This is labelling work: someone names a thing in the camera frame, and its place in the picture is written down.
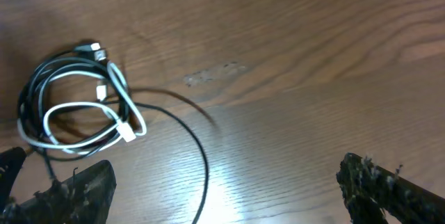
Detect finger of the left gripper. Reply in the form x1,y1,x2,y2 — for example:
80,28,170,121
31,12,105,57
0,147,27,210

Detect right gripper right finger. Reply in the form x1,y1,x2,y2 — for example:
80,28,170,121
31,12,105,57
336,152,444,224

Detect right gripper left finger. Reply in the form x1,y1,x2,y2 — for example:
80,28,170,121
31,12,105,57
1,160,117,224

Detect white USB cable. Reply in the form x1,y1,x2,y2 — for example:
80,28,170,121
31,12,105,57
16,62,148,155

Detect black USB cable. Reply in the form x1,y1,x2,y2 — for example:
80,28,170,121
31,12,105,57
17,42,210,224

